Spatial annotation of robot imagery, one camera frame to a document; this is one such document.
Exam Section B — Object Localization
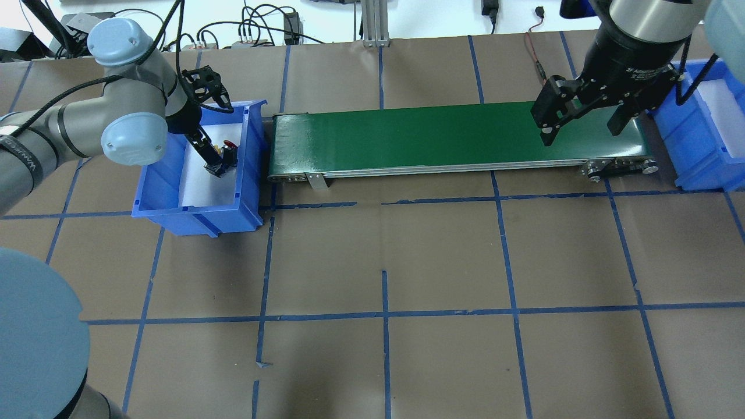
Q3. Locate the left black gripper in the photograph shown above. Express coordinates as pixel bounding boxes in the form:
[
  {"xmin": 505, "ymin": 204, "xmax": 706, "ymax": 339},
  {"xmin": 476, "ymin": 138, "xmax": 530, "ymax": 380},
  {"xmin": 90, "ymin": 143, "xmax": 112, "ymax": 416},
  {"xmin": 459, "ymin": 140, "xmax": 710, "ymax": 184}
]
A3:
[{"xmin": 166, "ymin": 67, "xmax": 239, "ymax": 177}]

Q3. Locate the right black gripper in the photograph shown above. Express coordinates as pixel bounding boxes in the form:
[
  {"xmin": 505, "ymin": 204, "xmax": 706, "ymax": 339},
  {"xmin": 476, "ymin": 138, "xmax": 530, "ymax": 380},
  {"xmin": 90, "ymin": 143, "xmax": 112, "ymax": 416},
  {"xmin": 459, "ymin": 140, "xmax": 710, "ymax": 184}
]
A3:
[{"xmin": 530, "ymin": 17, "xmax": 690, "ymax": 147}]

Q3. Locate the red push button switch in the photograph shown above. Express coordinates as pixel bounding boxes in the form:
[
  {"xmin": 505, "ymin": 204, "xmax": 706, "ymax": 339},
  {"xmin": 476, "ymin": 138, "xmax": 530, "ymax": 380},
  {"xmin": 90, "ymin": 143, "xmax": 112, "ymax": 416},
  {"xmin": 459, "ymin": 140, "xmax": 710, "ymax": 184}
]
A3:
[{"xmin": 222, "ymin": 140, "xmax": 239, "ymax": 158}]

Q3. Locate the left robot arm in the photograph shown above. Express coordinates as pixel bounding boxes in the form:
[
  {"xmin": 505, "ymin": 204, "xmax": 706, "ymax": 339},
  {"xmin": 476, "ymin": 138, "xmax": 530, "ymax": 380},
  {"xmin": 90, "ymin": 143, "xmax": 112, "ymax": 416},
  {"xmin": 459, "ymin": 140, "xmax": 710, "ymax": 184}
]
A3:
[{"xmin": 2, "ymin": 17, "xmax": 233, "ymax": 418}]

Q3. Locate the white foam pad left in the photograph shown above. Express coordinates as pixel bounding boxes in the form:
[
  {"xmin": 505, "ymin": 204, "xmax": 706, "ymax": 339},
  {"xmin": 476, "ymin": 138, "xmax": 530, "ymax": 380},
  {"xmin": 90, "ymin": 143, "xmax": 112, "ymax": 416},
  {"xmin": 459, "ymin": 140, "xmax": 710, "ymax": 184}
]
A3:
[{"xmin": 180, "ymin": 122, "xmax": 248, "ymax": 209}]

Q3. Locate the white foam pad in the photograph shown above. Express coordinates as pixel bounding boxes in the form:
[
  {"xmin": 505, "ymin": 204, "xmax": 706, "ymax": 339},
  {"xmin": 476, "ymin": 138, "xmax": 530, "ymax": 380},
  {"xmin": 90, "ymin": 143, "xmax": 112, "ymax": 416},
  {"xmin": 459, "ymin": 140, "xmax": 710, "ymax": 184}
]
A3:
[
  {"xmin": 180, "ymin": 122, "xmax": 248, "ymax": 209},
  {"xmin": 697, "ymin": 79, "xmax": 744, "ymax": 158}
]

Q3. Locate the left blue plastic bin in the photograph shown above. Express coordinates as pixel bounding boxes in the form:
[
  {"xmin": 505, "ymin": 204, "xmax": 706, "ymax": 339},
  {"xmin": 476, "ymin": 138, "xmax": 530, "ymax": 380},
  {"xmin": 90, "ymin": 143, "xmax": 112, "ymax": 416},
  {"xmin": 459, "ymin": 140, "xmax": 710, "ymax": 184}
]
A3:
[{"xmin": 131, "ymin": 99, "xmax": 268, "ymax": 237}]

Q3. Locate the blue plastic bin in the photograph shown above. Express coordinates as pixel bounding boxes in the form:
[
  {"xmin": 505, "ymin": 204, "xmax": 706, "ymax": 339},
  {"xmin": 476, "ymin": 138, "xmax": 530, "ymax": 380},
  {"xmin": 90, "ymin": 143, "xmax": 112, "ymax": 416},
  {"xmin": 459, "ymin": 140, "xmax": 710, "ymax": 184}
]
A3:
[
  {"xmin": 131, "ymin": 99, "xmax": 268, "ymax": 237},
  {"xmin": 652, "ymin": 59, "xmax": 744, "ymax": 191}
]

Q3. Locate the green conveyor belt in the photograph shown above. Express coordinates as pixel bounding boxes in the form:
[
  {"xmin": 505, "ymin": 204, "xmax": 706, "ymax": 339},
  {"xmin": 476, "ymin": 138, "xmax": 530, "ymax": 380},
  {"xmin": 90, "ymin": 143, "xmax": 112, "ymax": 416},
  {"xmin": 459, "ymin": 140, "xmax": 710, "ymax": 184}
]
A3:
[{"xmin": 268, "ymin": 102, "xmax": 659, "ymax": 189}]

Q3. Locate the right blue plastic bin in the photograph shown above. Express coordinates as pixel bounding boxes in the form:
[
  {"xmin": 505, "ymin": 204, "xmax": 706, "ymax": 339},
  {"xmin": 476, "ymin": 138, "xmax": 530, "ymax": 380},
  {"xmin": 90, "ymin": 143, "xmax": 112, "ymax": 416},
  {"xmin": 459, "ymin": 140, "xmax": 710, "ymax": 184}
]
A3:
[{"xmin": 652, "ymin": 59, "xmax": 744, "ymax": 191}]

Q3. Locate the white foam pad right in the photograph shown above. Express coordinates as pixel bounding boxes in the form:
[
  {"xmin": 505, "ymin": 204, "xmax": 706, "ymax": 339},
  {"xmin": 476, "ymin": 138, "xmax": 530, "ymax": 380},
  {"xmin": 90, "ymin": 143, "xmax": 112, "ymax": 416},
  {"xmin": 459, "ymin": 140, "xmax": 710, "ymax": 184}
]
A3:
[{"xmin": 697, "ymin": 79, "xmax": 744, "ymax": 158}]

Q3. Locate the black power brick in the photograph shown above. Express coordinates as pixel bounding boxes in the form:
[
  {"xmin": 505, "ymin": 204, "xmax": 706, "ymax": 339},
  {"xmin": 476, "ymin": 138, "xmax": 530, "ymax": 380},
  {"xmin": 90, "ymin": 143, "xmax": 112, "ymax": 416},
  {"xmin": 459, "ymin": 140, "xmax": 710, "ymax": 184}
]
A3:
[{"xmin": 481, "ymin": 0, "xmax": 500, "ymax": 19}]

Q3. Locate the black power adapter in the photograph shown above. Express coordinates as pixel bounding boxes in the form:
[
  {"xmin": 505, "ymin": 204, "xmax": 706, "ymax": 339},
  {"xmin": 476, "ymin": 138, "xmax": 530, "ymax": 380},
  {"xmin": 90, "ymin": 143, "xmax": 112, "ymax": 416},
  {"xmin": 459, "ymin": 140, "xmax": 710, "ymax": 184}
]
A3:
[{"xmin": 283, "ymin": 12, "xmax": 303, "ymax": 45}]

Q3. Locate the red black wire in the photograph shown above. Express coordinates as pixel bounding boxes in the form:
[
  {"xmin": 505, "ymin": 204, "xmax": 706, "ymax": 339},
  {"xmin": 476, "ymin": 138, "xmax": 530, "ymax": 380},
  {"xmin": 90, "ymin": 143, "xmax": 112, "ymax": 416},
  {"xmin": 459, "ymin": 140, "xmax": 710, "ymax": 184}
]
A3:
[{"xmin": 524, "ymin": 6, "xmax": 548, "ymax": 79}]

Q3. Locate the aluminium frame post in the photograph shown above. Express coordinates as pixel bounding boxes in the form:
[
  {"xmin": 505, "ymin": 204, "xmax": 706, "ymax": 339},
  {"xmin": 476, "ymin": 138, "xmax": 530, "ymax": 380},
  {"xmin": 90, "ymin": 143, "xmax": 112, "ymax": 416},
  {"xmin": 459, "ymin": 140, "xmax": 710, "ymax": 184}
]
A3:
[{"xmin": 360, "ymin": 0, "xmax": 391, "ymax": 48}]

